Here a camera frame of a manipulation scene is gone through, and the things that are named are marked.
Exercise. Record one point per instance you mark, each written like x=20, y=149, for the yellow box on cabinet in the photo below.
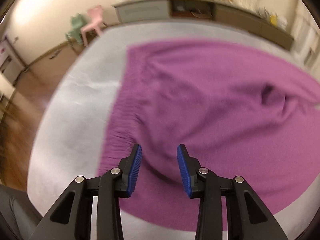
x=273, y=19

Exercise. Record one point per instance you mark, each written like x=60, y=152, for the long grey TV cabinet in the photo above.
x=208, y=10

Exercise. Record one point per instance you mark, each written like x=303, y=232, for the green plastic chair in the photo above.
x=77, y=22

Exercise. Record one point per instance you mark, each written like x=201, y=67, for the purple knit sweater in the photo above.
x=238, y=110

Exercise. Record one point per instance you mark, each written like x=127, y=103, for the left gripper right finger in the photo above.
x=247, y=216

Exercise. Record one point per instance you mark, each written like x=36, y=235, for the pink plastic chair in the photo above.
x=96, y=21

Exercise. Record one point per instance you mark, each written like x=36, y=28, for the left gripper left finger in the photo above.
x=70, y=217

